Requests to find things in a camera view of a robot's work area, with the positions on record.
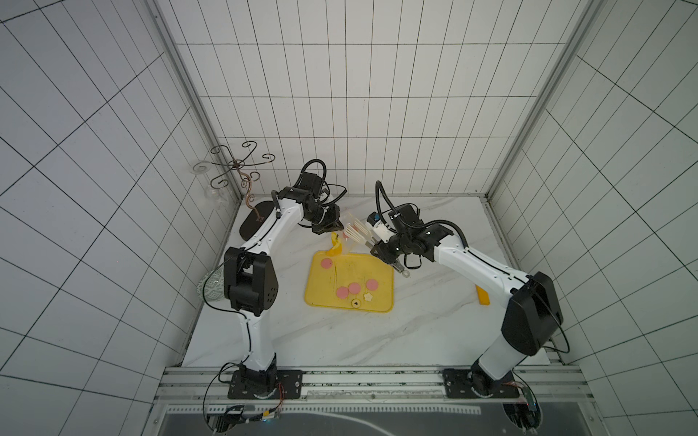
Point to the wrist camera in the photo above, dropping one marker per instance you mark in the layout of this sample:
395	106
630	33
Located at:
405	215
310	182

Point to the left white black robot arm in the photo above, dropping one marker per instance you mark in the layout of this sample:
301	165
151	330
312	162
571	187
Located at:
250	281

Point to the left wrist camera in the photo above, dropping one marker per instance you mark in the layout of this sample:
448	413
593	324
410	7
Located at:
310	182

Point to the clear glass cup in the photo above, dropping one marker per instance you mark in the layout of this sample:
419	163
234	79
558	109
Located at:
210	180

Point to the yellow plastic tray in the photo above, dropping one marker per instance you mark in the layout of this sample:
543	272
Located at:
321	286

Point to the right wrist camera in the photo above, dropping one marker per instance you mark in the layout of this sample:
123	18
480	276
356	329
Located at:
405	215

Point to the green patterned glass bowl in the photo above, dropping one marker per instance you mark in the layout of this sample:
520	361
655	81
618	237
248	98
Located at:
212	286

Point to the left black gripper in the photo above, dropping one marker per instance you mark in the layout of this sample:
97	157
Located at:
334	222

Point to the aluminium mounting rail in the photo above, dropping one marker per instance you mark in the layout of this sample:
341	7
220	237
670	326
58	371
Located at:
197	386

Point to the metal cup hanger stand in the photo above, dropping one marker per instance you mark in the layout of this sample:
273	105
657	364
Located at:
248	174

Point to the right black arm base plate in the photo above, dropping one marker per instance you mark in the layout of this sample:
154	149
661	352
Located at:
465	384

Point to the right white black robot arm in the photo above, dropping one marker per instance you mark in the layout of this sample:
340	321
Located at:
532	311

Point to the small yellow block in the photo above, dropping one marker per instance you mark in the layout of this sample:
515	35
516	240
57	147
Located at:
483	296

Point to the white metal tongs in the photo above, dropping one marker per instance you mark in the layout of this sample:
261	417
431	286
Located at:
363	235

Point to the clear yellow resealable bag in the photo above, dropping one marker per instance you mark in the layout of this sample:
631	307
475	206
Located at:
341	241

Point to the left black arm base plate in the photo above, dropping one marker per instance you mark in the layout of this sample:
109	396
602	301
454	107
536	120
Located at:
272	385

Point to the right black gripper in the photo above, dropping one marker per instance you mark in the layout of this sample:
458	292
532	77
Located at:
383	251

